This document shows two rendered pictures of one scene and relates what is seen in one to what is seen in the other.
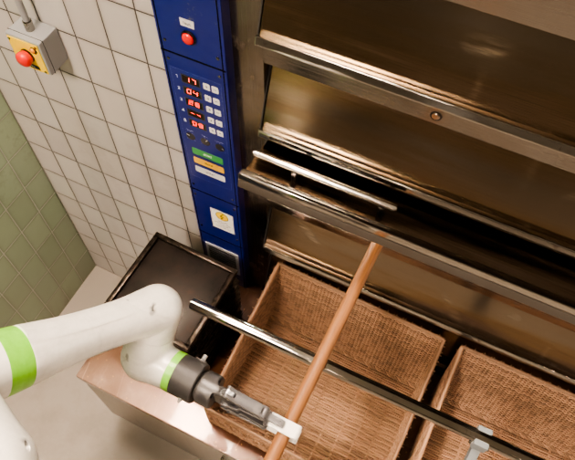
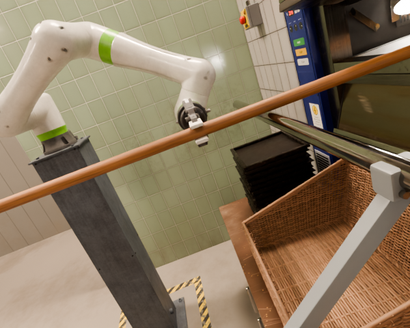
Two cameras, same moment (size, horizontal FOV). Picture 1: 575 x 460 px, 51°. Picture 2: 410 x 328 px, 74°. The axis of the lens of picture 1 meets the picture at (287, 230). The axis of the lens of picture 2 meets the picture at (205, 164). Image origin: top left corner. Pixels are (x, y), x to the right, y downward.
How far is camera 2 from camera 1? 1.30 m
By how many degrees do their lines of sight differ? 61
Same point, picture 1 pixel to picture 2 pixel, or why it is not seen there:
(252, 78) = not seen: outside the picture
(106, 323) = (158, 50)
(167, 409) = (238, 236)
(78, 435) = (226, 278)
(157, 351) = (185, 94)
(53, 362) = (121, 46)
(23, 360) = (109, 34)
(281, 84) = not seen: outside the picture
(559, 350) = not seen: outside the picture
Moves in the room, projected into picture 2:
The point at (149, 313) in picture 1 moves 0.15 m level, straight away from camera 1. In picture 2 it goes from (184, 59) to (204, 53)
